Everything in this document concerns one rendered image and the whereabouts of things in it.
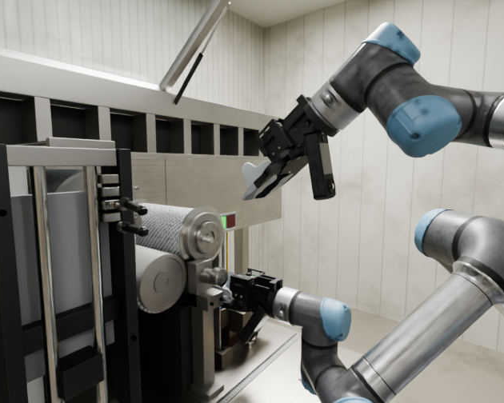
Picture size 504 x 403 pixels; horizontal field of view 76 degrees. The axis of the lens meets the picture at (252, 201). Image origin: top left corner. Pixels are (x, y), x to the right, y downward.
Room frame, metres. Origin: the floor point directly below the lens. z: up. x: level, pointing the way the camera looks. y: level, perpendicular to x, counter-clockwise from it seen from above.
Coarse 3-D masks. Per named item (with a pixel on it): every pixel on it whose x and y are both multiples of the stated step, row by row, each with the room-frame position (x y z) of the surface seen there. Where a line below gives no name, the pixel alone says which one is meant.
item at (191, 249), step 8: (200, 216) 0.72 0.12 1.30; (208, 216) 0.74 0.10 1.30; (216, 216) 0.77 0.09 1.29; (192, 224) 0.70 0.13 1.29; (216, 224) 0.77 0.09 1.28; (192, 232) 0.70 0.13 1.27; (192, 240) 0.70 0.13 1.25; (192, 248) 0.70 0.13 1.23; (216, 248) 0.76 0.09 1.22; (192, 256) 0.70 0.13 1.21; (200, 256) 0.72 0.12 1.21; (208, 256) 0.74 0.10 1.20
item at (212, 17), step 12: (228, 0) 0.95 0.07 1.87; (216, 12) 0.96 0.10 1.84; (204, 24) 0.97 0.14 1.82; (216, 24) 0.99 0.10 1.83; (204, 36) 1.00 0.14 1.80; (192, 48) 1.01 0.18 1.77; (204, 48) 1.02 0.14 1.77; (36, 60) 0.80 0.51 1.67; (180, 60) 1.03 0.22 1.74; (84, 72) 0.89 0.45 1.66; (180, 72) 1.06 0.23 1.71; (192, 72) 1.05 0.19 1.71; (168, 84) 1.08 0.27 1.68; (180, 96) 1.09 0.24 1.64
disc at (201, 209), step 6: (192, 210) 0.72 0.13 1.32; (198, 210) 0.73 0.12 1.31; (204, 210) 0.75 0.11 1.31; (210, 210) 0.76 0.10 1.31; (216, 210) 0.78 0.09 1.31; (186, 216) 0.70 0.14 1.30; (192, 216) 0.72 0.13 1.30; (186, 222) 0.70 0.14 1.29; (180, 228) 0.69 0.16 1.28; (186, 228) 0.70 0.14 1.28; (222, 228) 0.80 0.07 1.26; (180, 234) 0.69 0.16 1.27; (222, 234) 0.80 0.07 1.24; (180, 240) 0.69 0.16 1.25; (222, 240) 0.80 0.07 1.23; (180, 246) 0.69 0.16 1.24; (180, 252) 0.69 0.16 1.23; (186, 252) 0.70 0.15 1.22; (186, 258) 0.70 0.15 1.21; (192, 258) 0.71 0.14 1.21
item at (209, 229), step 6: (204, 222) 0.73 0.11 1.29; (210, 222) 0.74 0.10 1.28; (198, 228) 0.71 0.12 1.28; (204, 228) 0.72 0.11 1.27; (210, 228) 0.73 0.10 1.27; (216, 228) 0.75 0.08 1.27; (198, 234) 0.70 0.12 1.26; (204, 234) 0.72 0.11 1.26; (210, 234) 0.73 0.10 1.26; (216, 234) 0.75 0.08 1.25; (198, 240) 0.70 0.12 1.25; (216, 240) 0.75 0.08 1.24; (198, 246) 0.70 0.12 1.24; (204, 246) 0.72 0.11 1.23; (210, 246) 0.73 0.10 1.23; (216, 246) 0.75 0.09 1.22; (204, 252) 0.72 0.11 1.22; (210, 252) 0.73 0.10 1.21
